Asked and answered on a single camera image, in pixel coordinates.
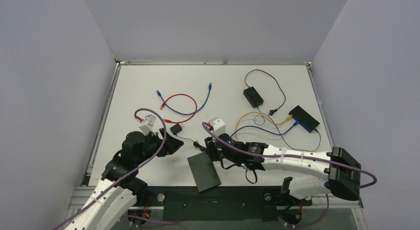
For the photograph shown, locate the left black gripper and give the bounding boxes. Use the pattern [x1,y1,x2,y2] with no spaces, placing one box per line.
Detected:
[136,128,184,165]

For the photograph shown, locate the blue ethernet cable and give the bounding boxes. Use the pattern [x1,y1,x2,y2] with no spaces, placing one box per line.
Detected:
[229,120,299,139]
[156,83,212,117]

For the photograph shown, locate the yellow ethernet cable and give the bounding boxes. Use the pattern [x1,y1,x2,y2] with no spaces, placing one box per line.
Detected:
[235,112,293,140]

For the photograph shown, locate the black network switch small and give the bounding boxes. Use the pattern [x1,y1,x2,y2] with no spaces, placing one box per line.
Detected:
[288,106,320,133]

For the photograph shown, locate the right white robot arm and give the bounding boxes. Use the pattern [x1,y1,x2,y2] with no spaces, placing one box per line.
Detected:
[205,133,362,204]

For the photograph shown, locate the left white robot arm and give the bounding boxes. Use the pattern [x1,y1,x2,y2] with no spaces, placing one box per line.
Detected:
[66,128,184,230]

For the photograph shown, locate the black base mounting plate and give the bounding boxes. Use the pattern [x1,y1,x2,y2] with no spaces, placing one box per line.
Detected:
[128,186,313,221]

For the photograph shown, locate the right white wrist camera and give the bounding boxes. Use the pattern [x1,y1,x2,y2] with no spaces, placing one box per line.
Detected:
[209,117,226,136]

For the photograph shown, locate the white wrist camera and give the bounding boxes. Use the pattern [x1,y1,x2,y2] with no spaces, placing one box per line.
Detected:
[139,115,156,135]
[209,117,226,136]

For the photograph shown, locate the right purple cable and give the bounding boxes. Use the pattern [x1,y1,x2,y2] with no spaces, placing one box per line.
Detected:
[202,122,378,189]

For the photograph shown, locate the purple cable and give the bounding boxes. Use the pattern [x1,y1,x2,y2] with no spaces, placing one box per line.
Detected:
[202,122,378,189]
[52,108,167,230]

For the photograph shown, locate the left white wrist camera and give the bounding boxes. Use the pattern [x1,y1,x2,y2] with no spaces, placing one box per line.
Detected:
[139,115,156,135]

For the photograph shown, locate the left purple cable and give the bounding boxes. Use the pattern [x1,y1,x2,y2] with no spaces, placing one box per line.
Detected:
[52,108,167,230]

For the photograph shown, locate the red ethernet cable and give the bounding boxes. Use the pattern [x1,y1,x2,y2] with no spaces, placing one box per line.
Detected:
[159,93,198,125]

